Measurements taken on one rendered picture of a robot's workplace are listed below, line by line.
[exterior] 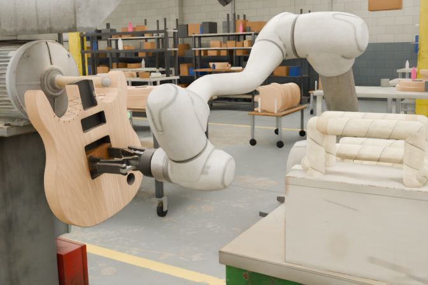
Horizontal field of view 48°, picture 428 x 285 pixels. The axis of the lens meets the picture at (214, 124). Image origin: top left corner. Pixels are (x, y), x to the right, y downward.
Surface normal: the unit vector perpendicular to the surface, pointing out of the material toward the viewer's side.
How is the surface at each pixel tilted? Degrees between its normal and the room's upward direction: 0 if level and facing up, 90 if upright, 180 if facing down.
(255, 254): 0
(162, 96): 43
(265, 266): 90
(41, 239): 90
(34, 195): 90
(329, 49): 127
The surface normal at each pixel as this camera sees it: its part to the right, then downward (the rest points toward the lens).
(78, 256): 0.86, 0.06
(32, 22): -0.51, 0.15
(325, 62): -0.36, 0.73
